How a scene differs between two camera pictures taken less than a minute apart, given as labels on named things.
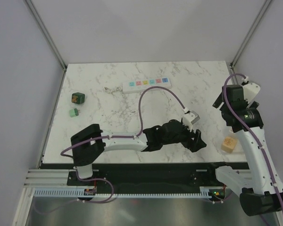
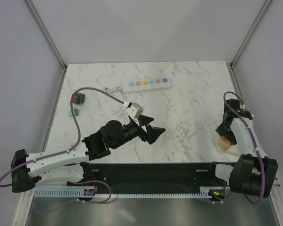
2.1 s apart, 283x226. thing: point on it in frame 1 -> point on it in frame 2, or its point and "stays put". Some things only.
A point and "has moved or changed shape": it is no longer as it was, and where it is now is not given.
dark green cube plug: x=78 y=98 stays put
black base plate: x=147 y=175 stays put
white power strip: x=138 y=86 stays put
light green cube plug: x=73 y=112 stays put
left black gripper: x=195 y=145 -> x=153 y=133
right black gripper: x=219 y=101 -> x=220 y=130
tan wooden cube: x=228 y=144 has moved or changed shape
